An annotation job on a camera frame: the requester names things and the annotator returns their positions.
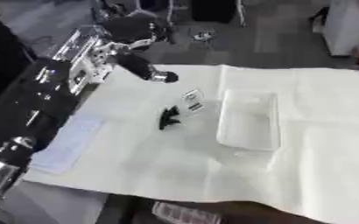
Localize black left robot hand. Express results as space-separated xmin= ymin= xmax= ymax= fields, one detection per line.
xmin=90 ymin=3 xmax=180 ymax=85

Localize white shallow box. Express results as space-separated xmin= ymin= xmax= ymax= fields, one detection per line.
xmin=215 ymin=88 xmax=283 ymax=152

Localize small black white floor object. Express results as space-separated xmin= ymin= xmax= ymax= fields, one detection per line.
xmin=190 ymin=30 xmax=216 ymax=42

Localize black chair with metal legs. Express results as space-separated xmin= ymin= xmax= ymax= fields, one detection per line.
xmin=165 ymin=0 xmax=249 ymax=28

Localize clear packet with black print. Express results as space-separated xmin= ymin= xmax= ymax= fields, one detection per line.
xmin=180 ymin=88 xmax=208 ymax=114

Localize small black plastic object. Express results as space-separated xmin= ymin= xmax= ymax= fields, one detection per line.
xmin=156 ymin=105 xmax=185 ymax=131

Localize pale blue paper sheet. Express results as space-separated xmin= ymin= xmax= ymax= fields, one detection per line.
xmin=29 ymin=111 xmax=108 ymax=176

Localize striped plastic packet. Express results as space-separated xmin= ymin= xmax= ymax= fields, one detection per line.
xmin=150 ymin=200 xmax=226 ymax=224

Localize white cabinet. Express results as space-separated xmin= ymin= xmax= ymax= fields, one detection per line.
xmin=321 ymin=0 xmax=359 ymax=57

